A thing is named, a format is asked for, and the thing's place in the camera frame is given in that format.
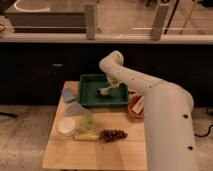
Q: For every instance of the green plastic tray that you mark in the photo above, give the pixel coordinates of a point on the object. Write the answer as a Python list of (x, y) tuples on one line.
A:
[(88, 95)]

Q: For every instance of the grey triangular cloth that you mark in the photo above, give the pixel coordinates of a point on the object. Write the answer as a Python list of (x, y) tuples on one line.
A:
[(75, 108)]

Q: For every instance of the white round lid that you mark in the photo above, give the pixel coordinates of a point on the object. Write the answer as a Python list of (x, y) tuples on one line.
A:
[(66, 126)]

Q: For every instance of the white box in bowl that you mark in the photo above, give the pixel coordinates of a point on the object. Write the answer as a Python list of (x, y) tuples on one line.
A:
[(138, 107)]

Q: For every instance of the dark grape bunch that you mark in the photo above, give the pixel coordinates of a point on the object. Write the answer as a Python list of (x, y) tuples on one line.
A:
[(112, 135)]

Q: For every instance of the green translucent cup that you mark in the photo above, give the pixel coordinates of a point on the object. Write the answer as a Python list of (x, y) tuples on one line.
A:
[(87, 121)]

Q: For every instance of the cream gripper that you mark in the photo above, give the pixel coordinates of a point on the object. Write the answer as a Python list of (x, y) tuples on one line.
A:
[(113, 82)]

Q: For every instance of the orange terracotta bowl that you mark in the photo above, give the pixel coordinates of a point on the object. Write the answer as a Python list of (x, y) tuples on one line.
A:
[(131, 115)]

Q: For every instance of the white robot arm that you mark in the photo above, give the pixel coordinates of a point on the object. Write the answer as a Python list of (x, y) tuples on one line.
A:
[(169, 133)]

